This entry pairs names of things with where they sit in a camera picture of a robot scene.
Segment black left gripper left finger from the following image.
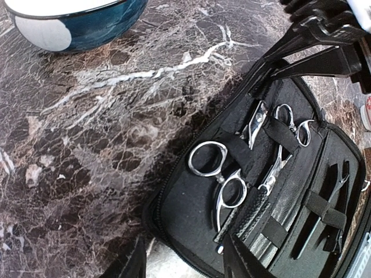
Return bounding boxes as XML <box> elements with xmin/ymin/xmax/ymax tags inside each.
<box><xmin>100</xmin><ymin>234</ymin><xmax>147</xmax><ymax>278</ymax></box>

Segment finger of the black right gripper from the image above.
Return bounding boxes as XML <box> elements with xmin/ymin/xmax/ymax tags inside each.
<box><xmin>272</xmin><ymin>45</ymin><xmax>362</xmax><ymax>79</ymax></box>
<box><xmin>261</xmin><ymin>16</ymin><xmax>328</xmax><ymax>63</ymax></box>

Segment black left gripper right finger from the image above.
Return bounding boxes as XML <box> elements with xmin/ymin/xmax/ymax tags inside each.
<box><xmin>223</xmin><ymin>233</ymin><xmax>271</xmax><ymax>278</ymax></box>

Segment silver thinning shears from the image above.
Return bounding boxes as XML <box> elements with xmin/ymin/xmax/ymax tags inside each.
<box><xmin>258</xmin><ymin>104</ymin><xmax>313</xmax><ymax>196</ymax></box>

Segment black zippered tool case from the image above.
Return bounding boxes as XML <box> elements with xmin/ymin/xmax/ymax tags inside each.
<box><xmin>143</xmin><ymin>60</ymin><xmax>370</xmax><ymax>277</ymax></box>

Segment black hair clip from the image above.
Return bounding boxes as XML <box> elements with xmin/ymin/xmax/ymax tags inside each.
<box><xmin>323</xmin><ymin>160</ymin><xmax>350</xmax><ymax>254</ymax></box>

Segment silver straight scissors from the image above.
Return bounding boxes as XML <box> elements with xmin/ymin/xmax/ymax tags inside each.
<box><xmin>188</xmin><ymin>100</ymin><xmax>268</xmax><ymax>232</ymax></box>

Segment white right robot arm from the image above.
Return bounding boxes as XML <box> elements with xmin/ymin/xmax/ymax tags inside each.
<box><xmin>261</xmin><ymin>1</ymin><xmax>370</xmax><ymax>79</ymax></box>

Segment orange patterned round dish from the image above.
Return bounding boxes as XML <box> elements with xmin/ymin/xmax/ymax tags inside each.
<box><xmin>360</xmin><ymin>95</ymin><xmax>371</xmax><ymax>131</ymax></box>

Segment white and navy bowl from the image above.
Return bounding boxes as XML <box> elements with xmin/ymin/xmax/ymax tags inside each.
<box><xmin>3</xmin><ymin>0</ymin><xmax>148</xmax><ymax>53</ymax></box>

